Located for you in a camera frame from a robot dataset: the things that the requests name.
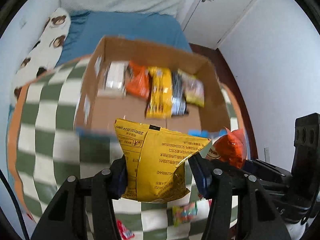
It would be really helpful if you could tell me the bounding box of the yellow long snack bag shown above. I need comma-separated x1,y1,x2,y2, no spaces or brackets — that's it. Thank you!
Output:
146,67,172,119

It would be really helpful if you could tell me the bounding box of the blue bed sheet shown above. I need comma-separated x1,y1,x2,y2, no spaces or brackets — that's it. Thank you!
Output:
57,10,191,66

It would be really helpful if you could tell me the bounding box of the black cable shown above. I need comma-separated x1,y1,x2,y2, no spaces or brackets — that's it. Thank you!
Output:
0,169,30,240

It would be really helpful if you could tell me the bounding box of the small red snack packet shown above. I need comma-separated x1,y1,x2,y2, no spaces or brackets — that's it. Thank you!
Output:
116,219,135,240

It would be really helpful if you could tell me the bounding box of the colourful candy ball bag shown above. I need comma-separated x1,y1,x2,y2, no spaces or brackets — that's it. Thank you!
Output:
172,202,198,226

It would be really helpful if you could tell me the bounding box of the orange snack bag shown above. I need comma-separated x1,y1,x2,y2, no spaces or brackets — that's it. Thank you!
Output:
206,129,247,169

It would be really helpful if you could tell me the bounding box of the black white snack bag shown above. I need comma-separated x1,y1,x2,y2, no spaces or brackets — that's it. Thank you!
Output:
171,72,189,116

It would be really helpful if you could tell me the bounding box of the white snack packet in box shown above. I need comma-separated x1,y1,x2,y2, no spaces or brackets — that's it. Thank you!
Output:
105,61,129,92

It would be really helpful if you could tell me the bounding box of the green white checkered mat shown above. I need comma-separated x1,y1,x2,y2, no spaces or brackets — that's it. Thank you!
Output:
6,55,247,240

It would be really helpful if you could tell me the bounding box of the cardboard milk carton box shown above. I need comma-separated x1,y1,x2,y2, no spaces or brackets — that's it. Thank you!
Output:
74,36,231,134

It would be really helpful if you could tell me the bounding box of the beige snack bag in box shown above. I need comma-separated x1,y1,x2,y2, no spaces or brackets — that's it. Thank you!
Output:
178,69,204,107

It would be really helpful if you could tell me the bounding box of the bear print pillow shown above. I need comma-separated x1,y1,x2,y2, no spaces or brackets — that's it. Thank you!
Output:
10,8,71,105

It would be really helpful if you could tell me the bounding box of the white door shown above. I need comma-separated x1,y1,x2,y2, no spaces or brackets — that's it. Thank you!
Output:
184,0,256,49

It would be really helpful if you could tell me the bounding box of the orange chip bag in box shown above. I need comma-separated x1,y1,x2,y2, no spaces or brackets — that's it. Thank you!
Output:
125,61,150,100

